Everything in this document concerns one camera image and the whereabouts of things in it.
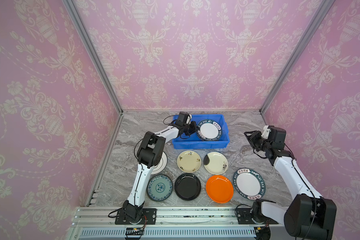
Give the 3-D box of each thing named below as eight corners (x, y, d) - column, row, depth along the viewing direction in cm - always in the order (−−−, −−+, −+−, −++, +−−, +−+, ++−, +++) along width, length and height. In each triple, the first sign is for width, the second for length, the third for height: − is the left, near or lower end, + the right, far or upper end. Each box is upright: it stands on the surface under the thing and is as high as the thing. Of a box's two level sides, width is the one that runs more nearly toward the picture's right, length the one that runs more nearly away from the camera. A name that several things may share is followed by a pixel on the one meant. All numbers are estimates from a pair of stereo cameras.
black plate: (174, 200, 81) (174, 199, 78) (175, 174, 90) (175, 172, 87) (201, 200, 81) (202, 199, 78) (199, 174, 90) (200, 172, 87)
